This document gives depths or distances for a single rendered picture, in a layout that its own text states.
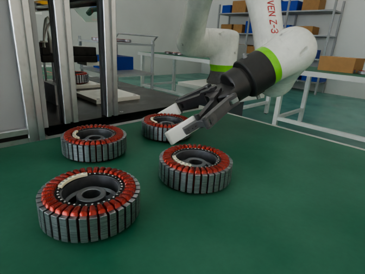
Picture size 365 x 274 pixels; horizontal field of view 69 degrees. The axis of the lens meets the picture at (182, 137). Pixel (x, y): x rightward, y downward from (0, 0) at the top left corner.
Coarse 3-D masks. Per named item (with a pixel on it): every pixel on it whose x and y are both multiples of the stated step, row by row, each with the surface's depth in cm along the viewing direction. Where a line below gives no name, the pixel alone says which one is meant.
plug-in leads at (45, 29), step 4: (48, 16) 64; (44, 20) 65; (44, 24) 65; (48, 24) 65; (44, 28) 65; (44, 32) 65; (48, 32) 69; (44, 36) 65; (48, 36) 69; (44, 40) 65; (48, 40) 69; (44, 44) 65; (48, 44) 69; (40, 48) 65; (44, 48) 65; (48, 48) 66; (52, 48) 67; (40, 52) 66; (44, 52) 65; (48, 52) 66; (52, 52) 68
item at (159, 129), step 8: (144, 120) 57; (152, 120) 56; (160, 120) 61; (168, 120) 62; (176, 120) 61; (184, 120) 59; (144, 128) 56; (152, 128) 54; (160, 128) 53; (168, 128) 53; (152, 136) 55; (160, 136) 54
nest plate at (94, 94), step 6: (84, 90) 86; (90, 90) 86; (96, 90) 87; (120, 90) 89; (78, 96) 81; (84, 96) 78; (90, 96) 78; (96, 96) 78; (120, 96) 80; (126, 96) 81; (132, 96) 82; (138, 96) 83; (96, 102) 74
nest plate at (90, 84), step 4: (48, 80) 99; (52, 80) 100; (76, 84) 95; (80, 84) 96; (84, 84) 96; (88, 84) 97; (92, 84) 97; (96, 84) 98; (76, 88) 93; (80, 88) 94; (84, 88) 95
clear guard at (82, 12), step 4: (36, 0) 96; (84, 8) 104; (88, 8) 102; (92, 8) 100; (96, 8) 98; (80, 12) 109; (84, 12) 107; (88, 12) 105; (92, 12) 103; (96, 12) 101; (80, 16) 112; (84, 16) 110; (88, 16) 108; (92, 16) 106; (96, 16) 104; (84, 20) 113; (88, 20) 111; (92, 20) 109; (96, 20) 107
